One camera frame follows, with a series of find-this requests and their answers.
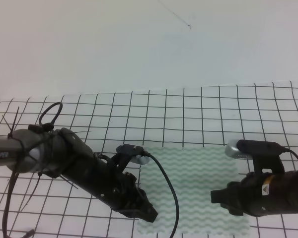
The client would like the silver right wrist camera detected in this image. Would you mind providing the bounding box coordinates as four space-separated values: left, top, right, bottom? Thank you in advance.
224 139 284 161

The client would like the black left camera cable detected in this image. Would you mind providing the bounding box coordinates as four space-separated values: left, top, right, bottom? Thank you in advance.
144 152 180 238

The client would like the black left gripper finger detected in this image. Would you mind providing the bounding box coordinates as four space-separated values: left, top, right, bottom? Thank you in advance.
131 193 158 223

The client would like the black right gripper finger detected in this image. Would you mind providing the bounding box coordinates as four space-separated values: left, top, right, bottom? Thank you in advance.
211 188 229 204

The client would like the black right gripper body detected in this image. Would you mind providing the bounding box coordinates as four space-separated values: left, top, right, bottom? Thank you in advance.
220 171 284 217

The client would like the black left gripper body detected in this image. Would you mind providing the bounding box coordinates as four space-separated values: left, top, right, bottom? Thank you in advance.
89 153 149 218

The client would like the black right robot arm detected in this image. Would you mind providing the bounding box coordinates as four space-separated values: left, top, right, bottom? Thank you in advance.
211 171 298 217

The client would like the green wavy striped towel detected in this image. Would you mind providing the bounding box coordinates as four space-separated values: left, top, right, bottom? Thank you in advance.
137 147 249 238

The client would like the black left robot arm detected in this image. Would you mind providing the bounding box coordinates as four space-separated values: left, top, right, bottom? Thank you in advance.
0 122 158 223

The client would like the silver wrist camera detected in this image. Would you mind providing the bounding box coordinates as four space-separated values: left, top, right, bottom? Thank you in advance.
224 139 284 161
116 144 150 165

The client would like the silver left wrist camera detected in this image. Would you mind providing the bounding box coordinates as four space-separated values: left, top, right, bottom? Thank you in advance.
116 144 150 165

